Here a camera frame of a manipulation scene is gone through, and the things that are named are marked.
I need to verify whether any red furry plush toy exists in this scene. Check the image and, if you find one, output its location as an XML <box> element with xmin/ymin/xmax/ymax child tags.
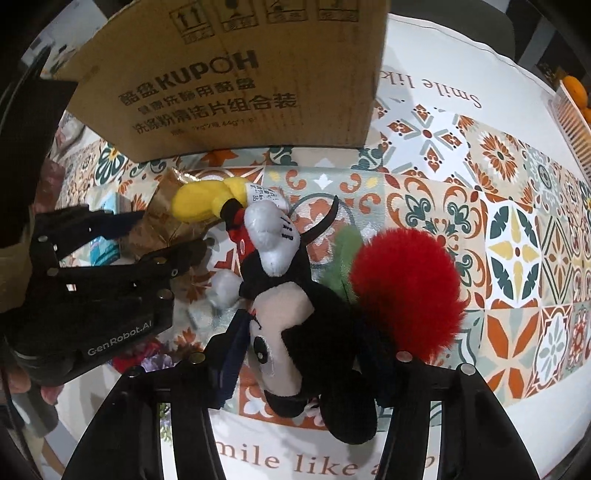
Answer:
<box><xmin>349</xmin><ymin>227</ymin><xmax>468</xmax><ymax>365</ymax></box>

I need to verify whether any cardboard box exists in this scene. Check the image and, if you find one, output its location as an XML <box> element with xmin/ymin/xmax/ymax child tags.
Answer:
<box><xmin>54</xmin><ymin>0</ymin><xmax>392</xmax><ymax>163</ymax></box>

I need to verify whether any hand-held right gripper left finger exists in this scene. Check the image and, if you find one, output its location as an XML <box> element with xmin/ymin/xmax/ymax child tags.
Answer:
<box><xmin>62</xmin><ymin>309</ymin><xmax>252</xmax><ymax>480</ymax></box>

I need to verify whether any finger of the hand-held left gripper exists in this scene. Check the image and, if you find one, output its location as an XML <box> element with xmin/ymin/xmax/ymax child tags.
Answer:
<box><xmin>30</xmin><ymin>203</ymin><xmax>146</xmax><ymax>273</ymax></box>
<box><xmin>51</xmin><ymin>240</ymin><xmax>208</xmax><ymax>292</ymax></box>

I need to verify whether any light blue packet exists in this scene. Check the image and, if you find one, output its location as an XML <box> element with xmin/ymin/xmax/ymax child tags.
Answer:
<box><xmin>90</xmin><ymin>233</ymin><xmax>123</xmax><ymax>266</ymax></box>

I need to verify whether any pile of oranges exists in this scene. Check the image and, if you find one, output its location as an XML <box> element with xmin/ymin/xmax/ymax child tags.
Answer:
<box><xmin>561</xmin><ymin>74</ymin><xmax>591</xmax><ymax>123</ymax></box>

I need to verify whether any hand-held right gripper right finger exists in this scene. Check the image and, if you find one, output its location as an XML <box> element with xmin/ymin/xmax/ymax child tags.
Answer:
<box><xmin>369</xmin><ymin>351</ymin><xmax>541</xmax><ymax>480</ymax></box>

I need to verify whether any person's left hand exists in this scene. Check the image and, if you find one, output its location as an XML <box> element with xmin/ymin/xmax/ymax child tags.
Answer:
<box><xmin>7</xmin><ymin>367</ymin><xmax>63</xmax><ymax>407</ymax></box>

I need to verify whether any white basket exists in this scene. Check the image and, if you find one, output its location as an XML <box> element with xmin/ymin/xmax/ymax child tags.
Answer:
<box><xmin>547</xmin><ymin>78</ymin><xmax>591</xmax><ymax>181</ymax></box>

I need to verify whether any green furry plush toy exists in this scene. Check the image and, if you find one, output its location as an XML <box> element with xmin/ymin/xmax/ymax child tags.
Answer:
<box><xmin>332</xmin><ymin>225</ymin><xmax>365</xmax><ymax>305</ymax></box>

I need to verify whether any grey dining chair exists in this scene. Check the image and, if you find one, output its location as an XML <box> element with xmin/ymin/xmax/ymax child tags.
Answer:
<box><xmin>482</xmin><ymin>0</ymin><xmax>518</xmax><ymax>63</ymax></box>

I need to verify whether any black mouse plush toy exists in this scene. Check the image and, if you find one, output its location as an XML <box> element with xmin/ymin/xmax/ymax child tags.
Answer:
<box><xmin>171</xmin><ymin>178</ymin><xmax>377</xmax><ymax>446</ymax></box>

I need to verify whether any patterned tablecloth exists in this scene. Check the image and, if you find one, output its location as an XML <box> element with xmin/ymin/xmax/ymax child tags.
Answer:
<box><xmin>46</xmin><ymin>14</ymin><xmax>591</xmax><ymax>480</ymax></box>

